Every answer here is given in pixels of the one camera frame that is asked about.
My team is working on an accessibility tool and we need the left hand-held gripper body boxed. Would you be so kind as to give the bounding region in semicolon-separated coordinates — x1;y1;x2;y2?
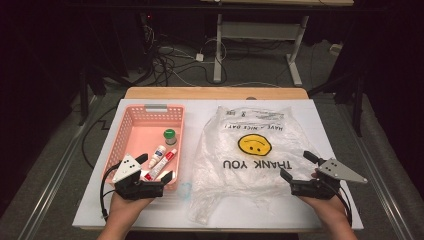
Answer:
112;153;166;201

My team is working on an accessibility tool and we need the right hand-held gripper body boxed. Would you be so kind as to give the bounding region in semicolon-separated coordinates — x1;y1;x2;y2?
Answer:
289;158;369;201

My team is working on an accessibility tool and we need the red and white tube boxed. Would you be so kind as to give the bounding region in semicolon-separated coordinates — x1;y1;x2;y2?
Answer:
144;148;178;182

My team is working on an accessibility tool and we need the small white dropper bottle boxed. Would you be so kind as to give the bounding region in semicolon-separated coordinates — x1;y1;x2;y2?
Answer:
147;144;167;169

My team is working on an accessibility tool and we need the pink plastic basket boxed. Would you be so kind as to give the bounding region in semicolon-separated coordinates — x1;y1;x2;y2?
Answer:
101;103;186;193

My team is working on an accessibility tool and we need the small green-capped bottle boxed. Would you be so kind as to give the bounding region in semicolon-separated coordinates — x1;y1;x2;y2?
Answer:
163;128;178;147

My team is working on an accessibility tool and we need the clear plastic smiley bag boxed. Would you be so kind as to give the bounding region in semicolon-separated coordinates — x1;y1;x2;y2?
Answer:
186;105;323;226

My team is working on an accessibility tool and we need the person's left hand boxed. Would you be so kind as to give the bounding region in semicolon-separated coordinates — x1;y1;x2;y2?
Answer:
108;193;156;223

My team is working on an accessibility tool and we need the person's right hand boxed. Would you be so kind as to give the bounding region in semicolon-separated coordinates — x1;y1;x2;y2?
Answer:
298;194;350;224

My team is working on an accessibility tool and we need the black stand leg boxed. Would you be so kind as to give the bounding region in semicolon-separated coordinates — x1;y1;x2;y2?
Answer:
308;71;364;138

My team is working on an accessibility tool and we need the white table board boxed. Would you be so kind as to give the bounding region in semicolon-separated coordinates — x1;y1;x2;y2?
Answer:
72;98;364;231

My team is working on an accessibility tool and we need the wooden table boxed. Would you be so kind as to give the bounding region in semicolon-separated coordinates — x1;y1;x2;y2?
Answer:
124;87;309;100

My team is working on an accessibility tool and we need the small white floor box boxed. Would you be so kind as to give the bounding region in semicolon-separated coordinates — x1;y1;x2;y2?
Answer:
329;43;344;57

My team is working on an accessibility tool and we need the pale blue clear ring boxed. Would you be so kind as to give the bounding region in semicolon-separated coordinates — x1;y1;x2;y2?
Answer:
179;181;195;203

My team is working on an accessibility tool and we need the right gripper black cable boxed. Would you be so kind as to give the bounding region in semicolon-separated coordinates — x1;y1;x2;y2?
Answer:
333;186;354;228

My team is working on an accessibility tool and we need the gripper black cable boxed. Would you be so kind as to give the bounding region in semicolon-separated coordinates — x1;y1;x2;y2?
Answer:
333;186;354;228
99;162;122;221

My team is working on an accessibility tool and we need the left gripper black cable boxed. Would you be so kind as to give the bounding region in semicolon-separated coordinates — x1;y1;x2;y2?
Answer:
99;162;122;221

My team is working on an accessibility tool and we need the black floor cable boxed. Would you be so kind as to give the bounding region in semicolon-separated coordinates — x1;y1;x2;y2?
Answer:
81;105;118;169

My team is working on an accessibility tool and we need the aluminium floor rail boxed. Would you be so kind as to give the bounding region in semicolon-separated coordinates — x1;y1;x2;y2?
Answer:
16;96;104;240
348;133;416;240

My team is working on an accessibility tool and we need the tangle of floor cables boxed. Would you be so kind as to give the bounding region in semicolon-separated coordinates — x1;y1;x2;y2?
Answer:
141;13;228;88

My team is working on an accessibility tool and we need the white metal desk frame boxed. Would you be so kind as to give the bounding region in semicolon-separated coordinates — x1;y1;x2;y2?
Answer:
213;13;309;87

